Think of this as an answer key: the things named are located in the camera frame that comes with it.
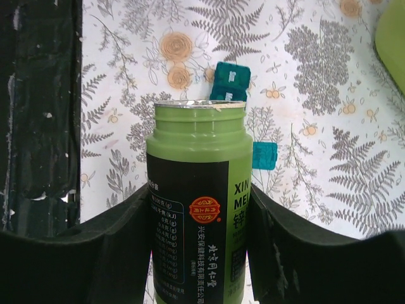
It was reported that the teal weekly pill organizer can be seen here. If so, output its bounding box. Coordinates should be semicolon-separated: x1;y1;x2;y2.
209;62;278;170

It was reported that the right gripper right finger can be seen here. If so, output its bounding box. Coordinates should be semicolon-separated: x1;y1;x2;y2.
248;186;404;303

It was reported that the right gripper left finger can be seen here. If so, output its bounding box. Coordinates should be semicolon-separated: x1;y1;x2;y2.
1;185;151;304

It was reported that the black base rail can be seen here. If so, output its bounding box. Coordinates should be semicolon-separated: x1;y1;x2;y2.
1;1;82;238

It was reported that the green pill bottle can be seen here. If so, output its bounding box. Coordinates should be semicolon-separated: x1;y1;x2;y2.
146;101;253;303

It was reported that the floral table mat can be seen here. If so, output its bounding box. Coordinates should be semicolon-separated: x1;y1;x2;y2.
80;1;404;238

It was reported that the green plastic basket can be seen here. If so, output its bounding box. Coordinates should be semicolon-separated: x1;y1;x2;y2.
375;0;404;93

